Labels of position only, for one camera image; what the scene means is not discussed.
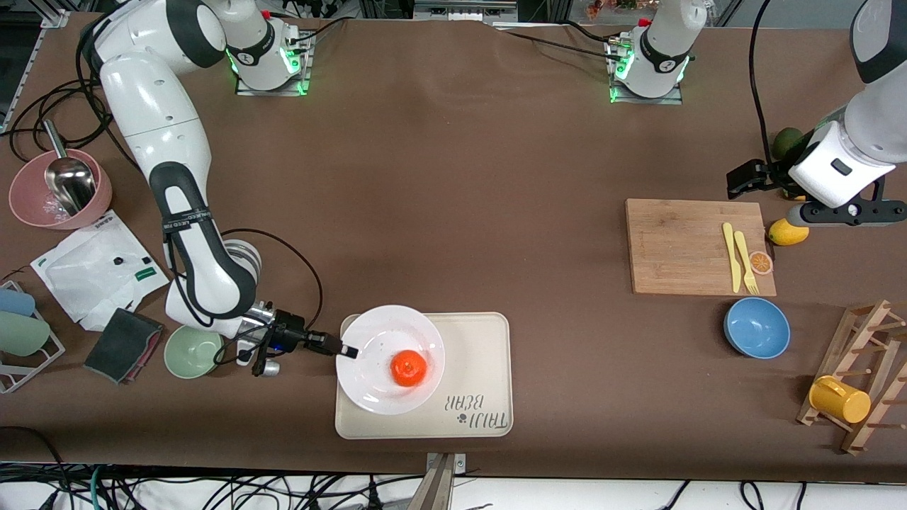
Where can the white round plate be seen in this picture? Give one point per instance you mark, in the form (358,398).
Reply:
(375,340)

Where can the pink bowl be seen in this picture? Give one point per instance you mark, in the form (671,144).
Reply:
(28,205)

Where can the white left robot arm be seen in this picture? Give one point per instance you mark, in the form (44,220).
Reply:
(879,120)

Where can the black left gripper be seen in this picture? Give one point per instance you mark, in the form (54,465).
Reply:
(769,174)

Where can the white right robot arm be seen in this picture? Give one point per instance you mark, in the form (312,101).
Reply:
(163,127)

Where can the wooden orange slice toy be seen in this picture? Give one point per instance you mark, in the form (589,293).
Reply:
(761,263)

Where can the metal corner bracket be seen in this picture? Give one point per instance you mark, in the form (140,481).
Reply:
(55,18)

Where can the aluminium background frame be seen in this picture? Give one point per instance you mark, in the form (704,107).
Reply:
(460,8)

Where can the pale green bowl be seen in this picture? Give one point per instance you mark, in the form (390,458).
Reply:
(194,350)

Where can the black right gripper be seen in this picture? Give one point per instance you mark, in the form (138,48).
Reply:
(289,333)

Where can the yellow plastic fork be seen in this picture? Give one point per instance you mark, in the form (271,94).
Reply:
(744,255)

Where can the pale blue cup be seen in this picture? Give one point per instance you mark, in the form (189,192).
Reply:
(14,302)

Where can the blue bowl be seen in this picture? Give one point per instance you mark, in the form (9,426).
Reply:
(757,328)

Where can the bamboo cutting board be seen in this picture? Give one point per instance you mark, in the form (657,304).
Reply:
(673,248)

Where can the pale green cup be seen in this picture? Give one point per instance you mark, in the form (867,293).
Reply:
(21,334)

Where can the dark grey folded cloth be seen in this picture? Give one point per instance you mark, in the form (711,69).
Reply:
(120,346)

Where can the orange fruit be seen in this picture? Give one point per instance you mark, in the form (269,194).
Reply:
(409,368)

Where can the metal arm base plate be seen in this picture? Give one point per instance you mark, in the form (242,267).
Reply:
(248,91)
(666,100)

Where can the green avocado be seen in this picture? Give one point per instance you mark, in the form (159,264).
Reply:
(785,142)

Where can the cream tray with bear print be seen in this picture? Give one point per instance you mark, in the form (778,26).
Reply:
(482,340)

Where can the yellow cup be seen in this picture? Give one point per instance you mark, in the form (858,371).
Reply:
(843,401)

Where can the wooden peg rack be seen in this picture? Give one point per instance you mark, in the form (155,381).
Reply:
(875,333)

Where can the white plastic bag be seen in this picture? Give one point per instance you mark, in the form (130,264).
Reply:
(92,276)

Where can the yellow plastic knife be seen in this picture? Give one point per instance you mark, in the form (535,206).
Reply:
(730,255)

